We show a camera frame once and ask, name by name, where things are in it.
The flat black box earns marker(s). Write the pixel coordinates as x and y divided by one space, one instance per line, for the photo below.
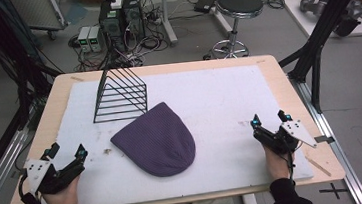
205 2

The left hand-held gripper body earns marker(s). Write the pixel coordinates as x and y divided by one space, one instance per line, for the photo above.
38 171

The grey power supply unit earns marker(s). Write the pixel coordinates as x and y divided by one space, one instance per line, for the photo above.
95 39
84 39

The white floor platform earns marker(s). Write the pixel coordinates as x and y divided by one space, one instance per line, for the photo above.
297 13

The round black stool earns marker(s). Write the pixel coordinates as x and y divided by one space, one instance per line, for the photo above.
238 4

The purple knit beanie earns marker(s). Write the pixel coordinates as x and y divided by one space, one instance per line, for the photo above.
159 141

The small white box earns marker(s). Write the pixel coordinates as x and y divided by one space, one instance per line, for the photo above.
117 1

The person's right hand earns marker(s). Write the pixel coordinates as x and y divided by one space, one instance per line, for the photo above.
277 164

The grey desk leg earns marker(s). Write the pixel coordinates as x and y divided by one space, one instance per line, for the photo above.
167 19
221 14

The black metal stand frame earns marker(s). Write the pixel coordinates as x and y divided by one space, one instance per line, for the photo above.
320 38

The black computer tower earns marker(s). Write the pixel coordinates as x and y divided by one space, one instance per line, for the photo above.
133 17
112 25

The black tape piece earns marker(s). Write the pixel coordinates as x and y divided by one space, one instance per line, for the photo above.
324 139

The grey wheeled cart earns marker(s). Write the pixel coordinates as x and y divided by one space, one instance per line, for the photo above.
39 11

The person's left hand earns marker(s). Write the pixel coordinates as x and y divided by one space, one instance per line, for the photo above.
62 198

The grey robot machine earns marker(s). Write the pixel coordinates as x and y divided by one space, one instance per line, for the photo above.
323 4

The white foam mat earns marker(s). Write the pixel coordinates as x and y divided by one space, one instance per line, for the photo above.
222 104

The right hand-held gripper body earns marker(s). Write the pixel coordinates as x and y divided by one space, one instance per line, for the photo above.
297 132

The thin wooden strip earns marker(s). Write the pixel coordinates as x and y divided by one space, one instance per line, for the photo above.
318 166

